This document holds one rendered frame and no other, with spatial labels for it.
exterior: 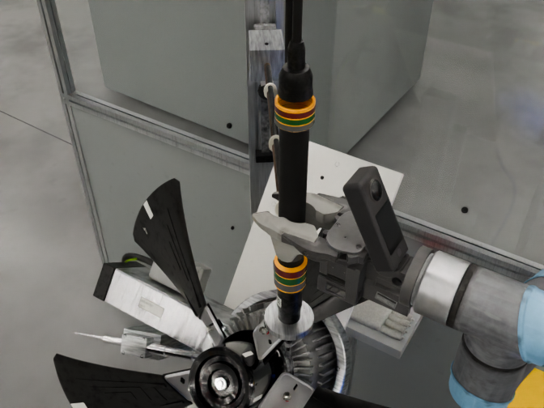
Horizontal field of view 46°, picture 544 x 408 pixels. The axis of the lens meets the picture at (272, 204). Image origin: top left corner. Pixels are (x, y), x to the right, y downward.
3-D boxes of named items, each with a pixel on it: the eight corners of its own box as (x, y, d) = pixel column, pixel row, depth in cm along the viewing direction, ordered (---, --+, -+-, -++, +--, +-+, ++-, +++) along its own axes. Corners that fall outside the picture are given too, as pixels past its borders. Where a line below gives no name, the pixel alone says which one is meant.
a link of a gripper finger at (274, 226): (244, 257, 79) (315, 278, 77) (243, 223, 75) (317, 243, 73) (253, 241, 82) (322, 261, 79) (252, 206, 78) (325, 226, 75)
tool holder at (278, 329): (262, 292, 95) (261, 246, 89) (309, 291, 95) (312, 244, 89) (265, 342, 88) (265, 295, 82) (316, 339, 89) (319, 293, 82)
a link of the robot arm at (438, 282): (453, 294, 66) (478, 246, 71) (411, 276, 68) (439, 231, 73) (440, 338, 71) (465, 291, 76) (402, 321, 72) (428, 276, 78)
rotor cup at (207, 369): (206, 388, 117) (167, 405, 105) (232, 316, 116) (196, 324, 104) (274, 427, 111) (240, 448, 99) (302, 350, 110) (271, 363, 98)
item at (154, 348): (226, 367, 119) (78, 337, 133) (227, 355, 119) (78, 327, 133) (221, 369, 117) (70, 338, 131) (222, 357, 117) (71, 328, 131)
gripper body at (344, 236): (310, 287, 78) (402, 329, 73) (313, 237, 72) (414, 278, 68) (339, 250, 83) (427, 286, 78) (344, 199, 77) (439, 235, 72)
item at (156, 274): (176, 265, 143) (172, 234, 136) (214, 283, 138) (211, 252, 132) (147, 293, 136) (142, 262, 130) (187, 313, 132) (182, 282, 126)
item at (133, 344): (127, 351, 128) (129, 331, 128) (152, 356, 126) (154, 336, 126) (119, 353, 126) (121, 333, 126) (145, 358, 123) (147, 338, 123)
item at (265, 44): (248, 60, 139) (248, 23, 133) (281, 59, 139) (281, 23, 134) (250, 84, 131) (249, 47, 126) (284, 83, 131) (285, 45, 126)
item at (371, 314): (360, 295, 164) (361, 290, 162) (414, 320, 158) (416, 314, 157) (346, 318, 158) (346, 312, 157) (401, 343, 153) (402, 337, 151)
